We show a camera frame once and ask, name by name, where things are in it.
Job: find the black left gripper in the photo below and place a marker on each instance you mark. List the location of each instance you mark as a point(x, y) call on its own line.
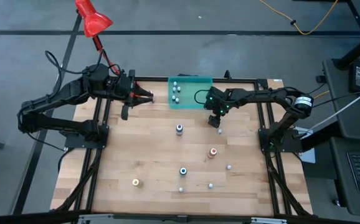
point(124, 88)

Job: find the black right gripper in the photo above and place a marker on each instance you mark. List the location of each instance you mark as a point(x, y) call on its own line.
point(215, 101)

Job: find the large orange food coloring bottle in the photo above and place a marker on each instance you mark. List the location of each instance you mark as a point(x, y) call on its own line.
point(212, 152)

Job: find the large purple food coloring bottle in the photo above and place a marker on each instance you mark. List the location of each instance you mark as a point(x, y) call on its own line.
point(179, 128)

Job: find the small blue food coloring bottle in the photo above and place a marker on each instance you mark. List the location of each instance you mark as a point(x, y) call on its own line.
point(177, 100)

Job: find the large yellow food coloring bottle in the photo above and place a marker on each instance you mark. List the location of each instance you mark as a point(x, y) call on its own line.
point(135, 182)

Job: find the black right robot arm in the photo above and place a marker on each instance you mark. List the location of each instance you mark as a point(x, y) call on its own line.
point(261, 95)

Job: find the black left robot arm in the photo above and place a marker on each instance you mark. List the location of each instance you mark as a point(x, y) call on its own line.
point(58, 93)

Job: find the large blue food coloring bottle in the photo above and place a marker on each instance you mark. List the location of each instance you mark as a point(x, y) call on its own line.
point(183, 171)

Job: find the teal plastic bin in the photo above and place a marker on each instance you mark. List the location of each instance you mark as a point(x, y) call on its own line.
point(187, 93)

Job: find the black clamp knob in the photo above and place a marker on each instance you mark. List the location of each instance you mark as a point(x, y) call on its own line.
point(227, 74)

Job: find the red desk lamp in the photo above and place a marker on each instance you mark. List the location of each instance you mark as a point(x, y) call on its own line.
point(94, 20)

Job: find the white paper sheet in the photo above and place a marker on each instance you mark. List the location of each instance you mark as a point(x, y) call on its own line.
point(309, 157)

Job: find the grey desk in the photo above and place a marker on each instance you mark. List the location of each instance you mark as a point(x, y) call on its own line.
point(335, 77)

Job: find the white rod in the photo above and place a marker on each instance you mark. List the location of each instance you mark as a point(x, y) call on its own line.
point(348, 104)

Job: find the black desk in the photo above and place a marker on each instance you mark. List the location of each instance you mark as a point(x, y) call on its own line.
point(340, 186)

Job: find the black stand leg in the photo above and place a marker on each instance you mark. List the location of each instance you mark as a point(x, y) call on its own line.
point(356, 51)

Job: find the black aluminium frame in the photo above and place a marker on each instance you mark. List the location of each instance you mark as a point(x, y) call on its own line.
point(239, 80)

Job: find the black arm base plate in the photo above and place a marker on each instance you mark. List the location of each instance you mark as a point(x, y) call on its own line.
point(292, 144)
point(74, 141)

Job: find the black table-level camera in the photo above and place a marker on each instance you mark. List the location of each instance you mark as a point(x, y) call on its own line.
point(182, 218)

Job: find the silver metal bracket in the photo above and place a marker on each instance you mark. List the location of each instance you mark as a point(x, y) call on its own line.
point(96, 219)
point(268, 221)

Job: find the black wall plug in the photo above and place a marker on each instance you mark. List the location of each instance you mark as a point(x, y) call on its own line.
point(320, 78)

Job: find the black frame crossbeam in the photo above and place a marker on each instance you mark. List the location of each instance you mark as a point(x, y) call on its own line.
point(27, 218)

